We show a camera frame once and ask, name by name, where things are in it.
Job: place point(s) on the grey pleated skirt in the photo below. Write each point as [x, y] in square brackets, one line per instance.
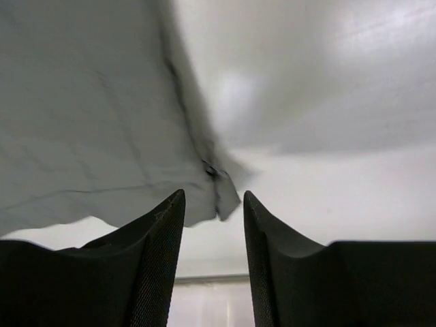
[101, 117]

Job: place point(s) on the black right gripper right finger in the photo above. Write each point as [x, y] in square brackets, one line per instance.
[296, 281]

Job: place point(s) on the aluminium frame rail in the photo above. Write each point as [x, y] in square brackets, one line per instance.
[218, 279]

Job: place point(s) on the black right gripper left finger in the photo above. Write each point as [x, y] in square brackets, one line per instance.
[124, 278]

